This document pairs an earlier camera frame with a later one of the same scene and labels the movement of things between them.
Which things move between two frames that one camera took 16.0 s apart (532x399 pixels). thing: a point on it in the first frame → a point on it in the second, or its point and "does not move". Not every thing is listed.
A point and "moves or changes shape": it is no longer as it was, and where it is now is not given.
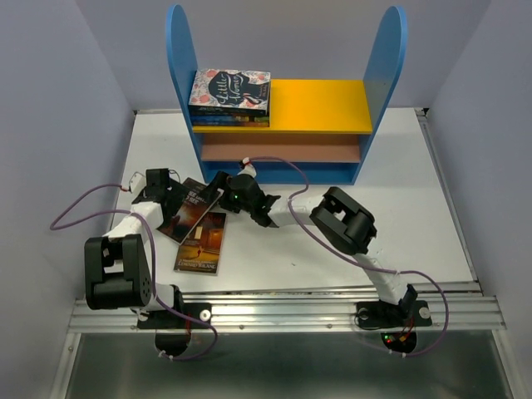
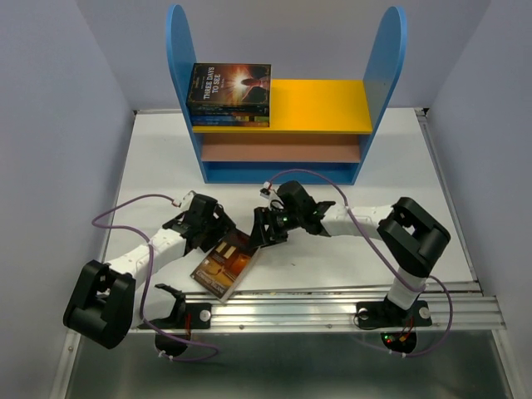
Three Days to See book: x=195 y=207 moves or changes shape
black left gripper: x=179 y=194 → x=222 y=226
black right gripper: x=219 y=183 → x=263 y=217
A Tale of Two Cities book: x=199 y=110 does not move
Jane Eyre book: x=230 y=124 does not move
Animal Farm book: x=230 y=118 does not move
